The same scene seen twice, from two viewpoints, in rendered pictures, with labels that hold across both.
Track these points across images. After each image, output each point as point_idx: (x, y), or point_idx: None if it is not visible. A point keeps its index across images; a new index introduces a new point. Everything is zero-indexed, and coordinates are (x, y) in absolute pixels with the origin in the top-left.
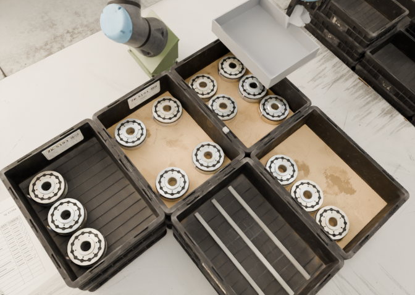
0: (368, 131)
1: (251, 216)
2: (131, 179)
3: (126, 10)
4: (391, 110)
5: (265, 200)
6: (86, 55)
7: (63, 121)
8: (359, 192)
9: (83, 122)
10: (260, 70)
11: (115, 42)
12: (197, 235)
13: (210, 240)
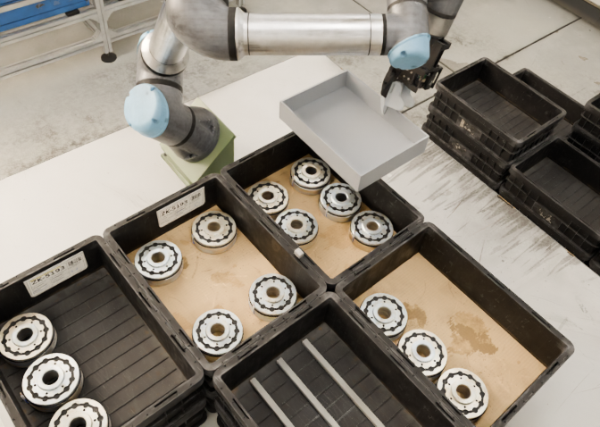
0: (517, 269)
1: (338, 384)
2: (155, 322)
3: (162, 92)
4: (548, 240)
5: (359, 361)
6: (99, 161)
7: (58, 252)
8: (502, 351)
9: (88, 240)
10: (346, 164)
11: (143, 144)
12: (254, 414)
13: (274, 421)
